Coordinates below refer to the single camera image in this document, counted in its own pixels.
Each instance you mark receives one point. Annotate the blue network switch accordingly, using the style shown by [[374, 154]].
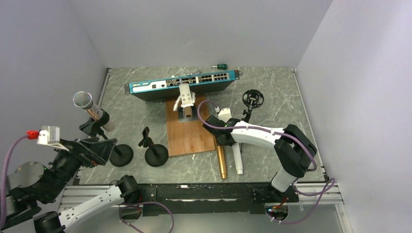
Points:
[[161, 89]]

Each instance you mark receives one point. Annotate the black tripod shock-mount stand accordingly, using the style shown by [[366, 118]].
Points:
[[252, 99]]

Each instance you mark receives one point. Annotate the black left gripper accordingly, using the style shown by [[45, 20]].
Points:
[[91, 152]]

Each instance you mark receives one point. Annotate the wooden board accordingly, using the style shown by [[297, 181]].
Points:
[[188, 137]]

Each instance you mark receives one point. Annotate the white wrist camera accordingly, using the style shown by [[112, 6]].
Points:
[[223, 114], [47, 136]]

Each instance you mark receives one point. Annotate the glitter mesh-head microphone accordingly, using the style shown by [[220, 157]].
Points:
[[85, 101]]

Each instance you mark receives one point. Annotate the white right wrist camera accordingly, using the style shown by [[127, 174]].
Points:
[[223, 114]]

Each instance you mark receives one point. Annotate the black round-base stand with clip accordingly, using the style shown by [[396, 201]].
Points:
[[156, 154]]

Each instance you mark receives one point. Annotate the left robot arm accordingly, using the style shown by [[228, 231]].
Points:
[[34, 183]]

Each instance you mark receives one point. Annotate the gold microphone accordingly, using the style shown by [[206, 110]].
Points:
[[221, 160]]

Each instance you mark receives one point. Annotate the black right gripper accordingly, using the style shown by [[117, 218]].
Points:
[[219, 143]]

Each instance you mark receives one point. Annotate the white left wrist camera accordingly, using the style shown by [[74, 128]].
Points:
[[47, 136]]

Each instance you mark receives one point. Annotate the green-handled screwdriver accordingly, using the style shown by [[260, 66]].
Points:
[[220, 66]]

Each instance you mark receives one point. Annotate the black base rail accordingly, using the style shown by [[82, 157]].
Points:
[[199, 198]]

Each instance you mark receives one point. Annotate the white microphone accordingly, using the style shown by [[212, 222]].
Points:
[[237, 158]]

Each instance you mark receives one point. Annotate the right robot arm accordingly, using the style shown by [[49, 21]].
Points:
[[294, 150]]

